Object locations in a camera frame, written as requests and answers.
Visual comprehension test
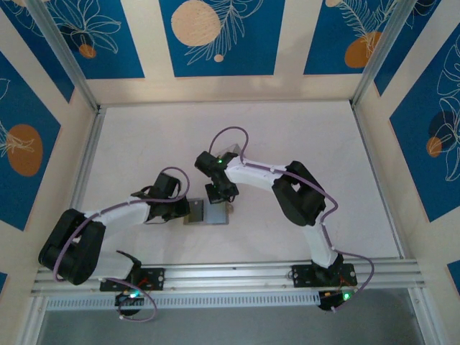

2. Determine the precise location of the aluminium side rail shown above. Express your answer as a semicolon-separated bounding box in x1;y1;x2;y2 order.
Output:
52;106;108;267
350;100;406;260

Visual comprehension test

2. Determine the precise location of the aluminium frame post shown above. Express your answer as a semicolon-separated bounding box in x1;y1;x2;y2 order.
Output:
27;0;101;113
351;0;418;109

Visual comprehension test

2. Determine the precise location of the clear bag of sushi pieces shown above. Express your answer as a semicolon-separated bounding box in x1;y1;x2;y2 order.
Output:
215;142;242;162

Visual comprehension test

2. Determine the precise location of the aluminium frame leg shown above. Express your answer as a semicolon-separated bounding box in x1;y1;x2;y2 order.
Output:
408;287;443;345
14;296;50;345

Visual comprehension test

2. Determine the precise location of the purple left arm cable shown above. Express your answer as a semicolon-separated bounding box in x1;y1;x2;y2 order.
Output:
52;166;191;323

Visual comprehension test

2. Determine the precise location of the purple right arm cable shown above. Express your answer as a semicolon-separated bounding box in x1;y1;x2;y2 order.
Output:
208;126;376;313

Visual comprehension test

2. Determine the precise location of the black control board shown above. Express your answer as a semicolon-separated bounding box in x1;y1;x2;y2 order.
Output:
114;290;147;317
318;289;357;313

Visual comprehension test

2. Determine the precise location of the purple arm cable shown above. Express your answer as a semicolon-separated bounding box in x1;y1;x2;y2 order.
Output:
52;166;191;323
208;126;376;313

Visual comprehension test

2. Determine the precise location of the aluminium rail beam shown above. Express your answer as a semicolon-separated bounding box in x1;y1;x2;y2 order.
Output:
30;259;427;298

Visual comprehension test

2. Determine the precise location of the grey card holder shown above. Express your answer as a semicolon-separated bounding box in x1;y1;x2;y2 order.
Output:
182;198;234;226

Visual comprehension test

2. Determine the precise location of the white slotted cable duct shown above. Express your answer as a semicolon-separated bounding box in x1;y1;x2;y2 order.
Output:
45;290;321;312

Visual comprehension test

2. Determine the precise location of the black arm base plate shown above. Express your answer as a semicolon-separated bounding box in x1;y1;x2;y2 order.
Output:
290;264;359;288
99;267;166;292

